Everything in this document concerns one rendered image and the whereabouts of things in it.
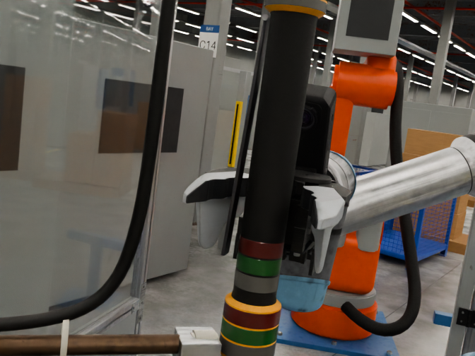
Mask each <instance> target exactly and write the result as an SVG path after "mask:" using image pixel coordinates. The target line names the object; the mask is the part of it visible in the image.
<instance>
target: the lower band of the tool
mask: <svg viewBox="0 0 475 356"><path fill-rule="evenodd" d="M231 294H232V293H228V294H227V295H226V296H225V301H226V303H227V304H228V305H230V306H231V307H233V308H235V309H238V310H240V311H243V312H248V313H252V314H273V313H275V312H278V311H279V310H280V309H281V303H280V302H279V301H278V300H277V299H276V303H275V304H273V305H271V306H267V307H258V306H252V305H248V304H243V303H241V302H239V301H237V300H235V299H233V298H232V296H231ZM223 318H224V316H223ZM224 319H225V318H224ZM225 320H226V319H225ZM226 321H227V322H228V323H229V324H231V325H233V326H236V327H238V328H242V329H245V330H250V331H269V330H272V329H274V328H276V327H277V326H278V325H277V326H275V327H273V328H268V329H251V328H244V327H241V326H237V325H235V324H232V323H231V322H229V321H228V320H226ZM221 335H222V336H223V337H224V338H225V339H226V340H228V341H230V342H232V343H234V344H236V345H241V346H244V347H249V348H265V347H268V346H270V345H273V344H274V343H275V342H276V341H275V342H274V343H272V344H270V345H264V346H250V345H242V344H239V343H236V342H233V341H231V340H229V339H227V338H226V337H225V336H224V335H223V334H221Z"/></svg>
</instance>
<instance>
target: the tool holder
mask: <svg viewBox="0 0 475 356"><path fill-rule="evenodd" d="M192 330H213V328H211V327H175V331H174V334H180V338H179V350H178V353H177V354H172V356H221V346H222V345H221V342H220V340H219V339H218V338H217V339H196V338H195V337H192V335H191V333H193V332H192Z"/></svg>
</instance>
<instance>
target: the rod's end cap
mask: <svg viewBox="0 0 475 356"><path fill-rule="evenodd" d="M192 332H193V333H191V335H192V337H195V338H196V339H217V338H218V334H217V333H216V332H215V331H214V330H192Z"/></svg>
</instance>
